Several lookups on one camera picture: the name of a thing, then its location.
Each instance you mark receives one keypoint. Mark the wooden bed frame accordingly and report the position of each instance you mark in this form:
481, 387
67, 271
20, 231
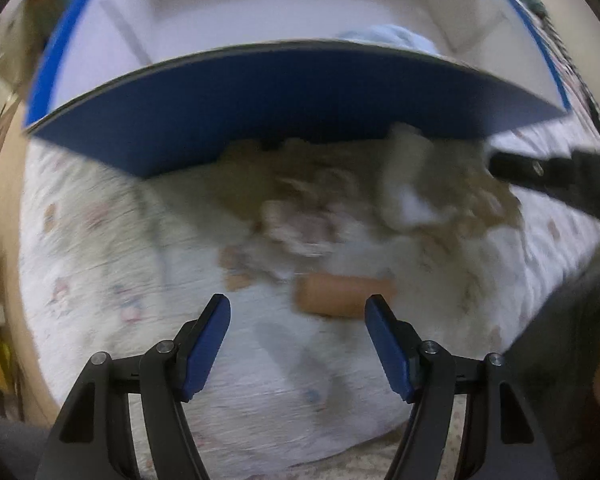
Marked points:
2, 270

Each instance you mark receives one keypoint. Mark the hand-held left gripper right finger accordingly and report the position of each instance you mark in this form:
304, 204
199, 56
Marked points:
387, 345

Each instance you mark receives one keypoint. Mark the brown sausage plush toy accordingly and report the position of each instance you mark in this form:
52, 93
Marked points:
347, 296

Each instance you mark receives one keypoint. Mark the white printed bed sheet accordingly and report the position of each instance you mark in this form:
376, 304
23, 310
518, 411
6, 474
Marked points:
130, 270

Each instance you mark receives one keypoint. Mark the pile of beige white clothes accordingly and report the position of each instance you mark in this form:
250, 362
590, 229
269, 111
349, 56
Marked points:
340, 195

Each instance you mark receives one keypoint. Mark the blue and white storage box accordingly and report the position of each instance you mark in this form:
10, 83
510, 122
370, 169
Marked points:
300, 90

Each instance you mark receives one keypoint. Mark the grey pants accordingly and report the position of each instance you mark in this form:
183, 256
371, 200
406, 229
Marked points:
565, 360

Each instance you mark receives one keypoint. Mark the light blue cloth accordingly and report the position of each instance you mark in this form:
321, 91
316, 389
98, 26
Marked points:
390, 39

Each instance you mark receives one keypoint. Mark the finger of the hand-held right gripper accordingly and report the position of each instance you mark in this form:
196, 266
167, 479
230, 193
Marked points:
540, 169

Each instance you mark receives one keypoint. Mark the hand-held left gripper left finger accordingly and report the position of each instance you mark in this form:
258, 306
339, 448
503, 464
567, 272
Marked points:
207, 345

